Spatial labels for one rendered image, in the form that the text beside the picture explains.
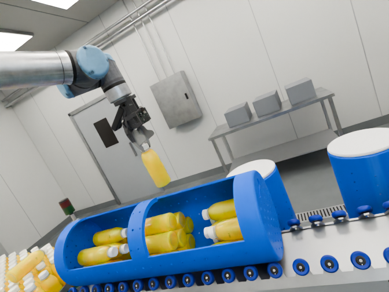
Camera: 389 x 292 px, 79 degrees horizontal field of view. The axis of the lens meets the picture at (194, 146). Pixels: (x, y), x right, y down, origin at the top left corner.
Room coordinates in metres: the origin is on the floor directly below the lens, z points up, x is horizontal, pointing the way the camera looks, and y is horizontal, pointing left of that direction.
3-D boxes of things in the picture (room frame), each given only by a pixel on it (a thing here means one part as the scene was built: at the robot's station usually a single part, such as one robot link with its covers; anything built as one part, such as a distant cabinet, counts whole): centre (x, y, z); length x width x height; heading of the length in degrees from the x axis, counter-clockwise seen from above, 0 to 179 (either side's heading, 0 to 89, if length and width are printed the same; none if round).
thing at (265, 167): (1.20, -0.21, 1.03); 0.28 x 0.28 x 0.01
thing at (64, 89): (0.84, 0.26, 1.73); 0.12 x 0.12 x 0.09; 41
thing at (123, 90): (0.93, 0.18, 1.64); 0.10 x 0.09 x 0.05; 152
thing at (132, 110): (0.92, 0.17, 1.56); 0.09 x 0.08 x 0.12; 62
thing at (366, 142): (0.98, -0.69, 1.03); 0.28 x 0.28 x 0.01
